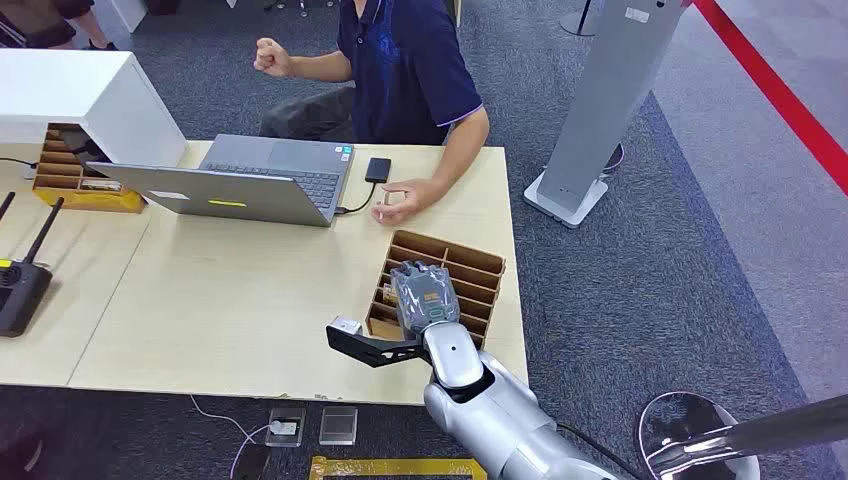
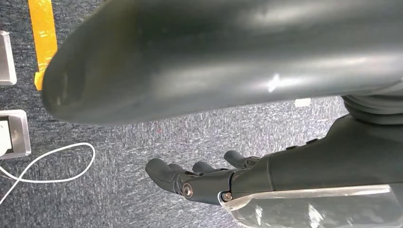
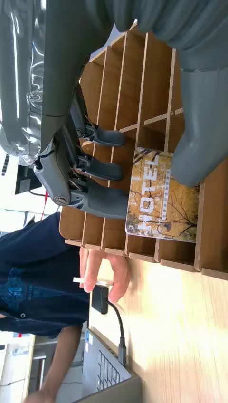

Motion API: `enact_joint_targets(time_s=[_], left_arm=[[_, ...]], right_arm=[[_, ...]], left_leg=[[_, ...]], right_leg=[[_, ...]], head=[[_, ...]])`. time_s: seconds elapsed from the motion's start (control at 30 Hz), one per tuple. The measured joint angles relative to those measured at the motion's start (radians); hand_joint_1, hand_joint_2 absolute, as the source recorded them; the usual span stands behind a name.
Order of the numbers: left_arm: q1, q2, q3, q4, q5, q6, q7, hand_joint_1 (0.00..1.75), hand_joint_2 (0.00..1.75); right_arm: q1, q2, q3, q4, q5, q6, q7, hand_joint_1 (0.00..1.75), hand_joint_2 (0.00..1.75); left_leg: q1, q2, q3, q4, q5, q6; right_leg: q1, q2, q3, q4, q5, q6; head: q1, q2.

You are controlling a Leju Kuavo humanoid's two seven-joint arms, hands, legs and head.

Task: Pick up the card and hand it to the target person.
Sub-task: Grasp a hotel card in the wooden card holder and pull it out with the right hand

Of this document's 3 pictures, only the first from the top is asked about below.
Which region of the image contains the person's left hand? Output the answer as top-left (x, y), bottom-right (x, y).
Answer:
top-left (370, 178), bottom-right (439, 228)

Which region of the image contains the person's right hand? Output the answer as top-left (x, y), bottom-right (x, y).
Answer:
top-left (252, 36), bottom-right (293, 78)

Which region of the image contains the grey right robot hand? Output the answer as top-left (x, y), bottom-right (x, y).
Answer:
top-left (390, 260), bottom-right (462, 335)

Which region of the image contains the brown slotted card organizer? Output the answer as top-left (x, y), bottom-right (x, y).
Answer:
top-left (364, 229), bottom-right (507, 351)

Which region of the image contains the person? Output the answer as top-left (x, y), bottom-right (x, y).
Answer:
top-left (252, 0), bottom-right (492, 229)
top-left (0, 0), bottom-right (121, 52)

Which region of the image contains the black external drive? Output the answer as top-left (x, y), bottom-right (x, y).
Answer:
top-left (364, 156), bottom-right (393, 185)

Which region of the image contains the office chair base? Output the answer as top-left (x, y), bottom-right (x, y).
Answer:
top-left (262, 0), bottom-right (337, 19)

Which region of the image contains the silver laptop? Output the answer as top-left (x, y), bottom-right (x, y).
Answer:
top-left (87, 133), bottom-right (356, 229)

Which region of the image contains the closed floor socket plate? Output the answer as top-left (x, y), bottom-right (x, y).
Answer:
top-left (318, 405), bottom-right (360, 447)

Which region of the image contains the floor socket with white plug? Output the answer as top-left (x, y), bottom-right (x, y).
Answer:
top-left (265, 406), bottom-right (308, 449)

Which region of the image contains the grey kiosk stand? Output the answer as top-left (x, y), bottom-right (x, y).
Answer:
top-left (522, 0), bottom-right (691, 231)

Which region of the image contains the brown organizer with yellow base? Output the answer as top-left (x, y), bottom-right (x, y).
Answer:
top-left (32, 123), bottom-right (148, 215)

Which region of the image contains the round stanchion base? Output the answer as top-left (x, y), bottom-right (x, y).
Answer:
top-left (559, 0), bottom-right (608, 38)

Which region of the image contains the black router with antennas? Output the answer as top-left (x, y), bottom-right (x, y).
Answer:
top-left (0, 191), bottom-right (66, 340)

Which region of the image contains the red barrier belt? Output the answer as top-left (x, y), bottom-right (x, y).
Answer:
top-left (691, 0), bottom-right (848, 199)

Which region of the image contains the black drive cable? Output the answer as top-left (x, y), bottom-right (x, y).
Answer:
top-left (334, 181), bottom-right (380, 217)

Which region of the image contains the yellow floor tape frame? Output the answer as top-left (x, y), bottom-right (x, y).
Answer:
top-left (308, 455), bottom-right (489, 480)

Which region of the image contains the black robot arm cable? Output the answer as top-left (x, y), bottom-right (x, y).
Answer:
top-left (556, 423), bottom-right (643, 480)

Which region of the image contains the white floor cable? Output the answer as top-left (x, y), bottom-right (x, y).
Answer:
top-left (189, 394), bottom-right (274, 480)

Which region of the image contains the chrome stanchion post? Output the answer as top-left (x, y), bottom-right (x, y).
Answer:
top-left (636, 390), bottom-right (848, 480)

